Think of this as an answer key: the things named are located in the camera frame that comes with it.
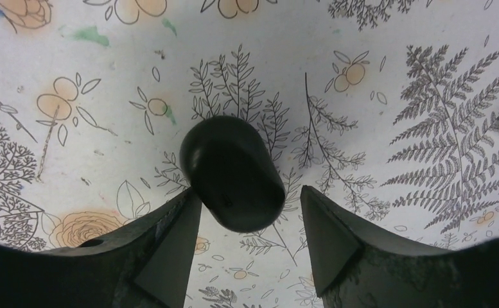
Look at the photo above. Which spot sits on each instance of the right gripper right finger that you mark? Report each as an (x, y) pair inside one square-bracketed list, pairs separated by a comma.
[(356, 263)]

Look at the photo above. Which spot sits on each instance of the black earbud charging case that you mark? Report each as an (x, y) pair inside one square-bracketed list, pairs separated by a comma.
[(227, 164)]

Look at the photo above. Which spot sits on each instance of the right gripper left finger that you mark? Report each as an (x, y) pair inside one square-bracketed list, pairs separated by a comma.
[(145, 263)]

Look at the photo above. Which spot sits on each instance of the floral table mat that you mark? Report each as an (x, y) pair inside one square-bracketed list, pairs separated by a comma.
[(94, 96)]

